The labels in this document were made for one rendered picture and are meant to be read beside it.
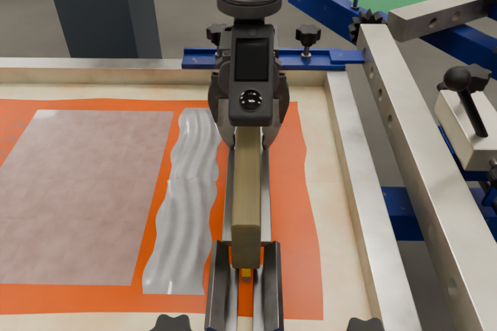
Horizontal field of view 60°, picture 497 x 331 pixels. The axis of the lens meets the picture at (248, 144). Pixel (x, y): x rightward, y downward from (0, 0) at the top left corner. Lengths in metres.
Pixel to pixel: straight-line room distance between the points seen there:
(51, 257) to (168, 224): 0.14
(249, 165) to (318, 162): 0.21
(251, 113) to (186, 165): 0.23
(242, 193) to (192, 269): 0.13
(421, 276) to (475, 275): 1.30
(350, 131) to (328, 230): 0.17
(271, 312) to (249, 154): 0.17
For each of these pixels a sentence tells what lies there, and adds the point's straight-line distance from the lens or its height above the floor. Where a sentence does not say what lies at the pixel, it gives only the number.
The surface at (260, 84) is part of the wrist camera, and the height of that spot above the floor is 1.16.
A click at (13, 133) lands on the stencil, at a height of 0.95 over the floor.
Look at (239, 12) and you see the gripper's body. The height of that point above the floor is 1.22.
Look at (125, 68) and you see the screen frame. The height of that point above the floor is 0.99.
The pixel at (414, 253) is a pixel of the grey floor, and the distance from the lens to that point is 1.83.
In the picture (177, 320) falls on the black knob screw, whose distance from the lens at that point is 0.39.
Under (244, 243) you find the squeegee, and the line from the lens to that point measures 0.45.
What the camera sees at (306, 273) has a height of 0.95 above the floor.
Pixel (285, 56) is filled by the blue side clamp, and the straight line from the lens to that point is 0.83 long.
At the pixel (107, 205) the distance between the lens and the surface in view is 0.63.
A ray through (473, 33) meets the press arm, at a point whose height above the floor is 0.93.
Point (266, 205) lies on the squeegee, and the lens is 0.53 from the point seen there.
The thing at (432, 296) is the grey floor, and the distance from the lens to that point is 1.75.
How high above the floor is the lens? 1.41
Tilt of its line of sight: 41 degrees down
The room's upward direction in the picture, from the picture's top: straight up
